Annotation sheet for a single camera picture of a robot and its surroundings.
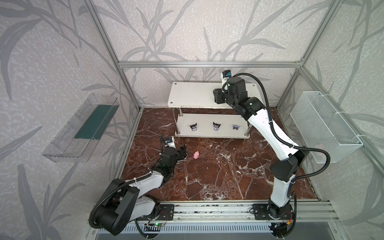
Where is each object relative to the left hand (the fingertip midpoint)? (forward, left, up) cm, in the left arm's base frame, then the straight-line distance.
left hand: (182, 141), depth 89 cm
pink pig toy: (-5, -8, -9) cm, 13 cm away
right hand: (+16, -20, +30) cm, 39 cm away
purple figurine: (+11, -34, 0) cm, 36 cm away
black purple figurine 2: (+11, -21, 0) cm, 24 cm away
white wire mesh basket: (-7, -63, +27) cm, 69 cm away
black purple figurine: (+11, -6, 0) cm, 13 cm away
